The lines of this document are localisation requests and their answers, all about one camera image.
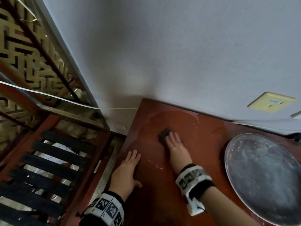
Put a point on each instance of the person's left hand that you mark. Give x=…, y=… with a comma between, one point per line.
x=124, y=174

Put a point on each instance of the person's right hand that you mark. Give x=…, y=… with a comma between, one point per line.
x=177, y=152

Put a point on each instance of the brown cleaning cloth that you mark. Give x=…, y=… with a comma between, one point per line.
x=163, y=135

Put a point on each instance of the round grey metal tray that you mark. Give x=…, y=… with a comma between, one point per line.
x=263, y=174

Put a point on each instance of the person's right forearm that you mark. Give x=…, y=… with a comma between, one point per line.
x=223, y=209

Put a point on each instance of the red wooden table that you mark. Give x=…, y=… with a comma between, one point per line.
x=200, y=138

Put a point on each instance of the white paper sheet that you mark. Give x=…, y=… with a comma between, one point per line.
x=61, y=148

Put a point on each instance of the wooden folding luggage rack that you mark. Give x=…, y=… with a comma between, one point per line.
x=47, y=56

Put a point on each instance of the gold lattice screen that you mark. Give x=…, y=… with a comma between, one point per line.
x=21, y=61

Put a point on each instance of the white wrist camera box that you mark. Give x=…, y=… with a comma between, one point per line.
x=195, y=208

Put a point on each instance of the beige wall plate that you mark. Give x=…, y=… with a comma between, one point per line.
x=270, y=102

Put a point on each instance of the white wall power socket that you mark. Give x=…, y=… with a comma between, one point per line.
x=297, y=114

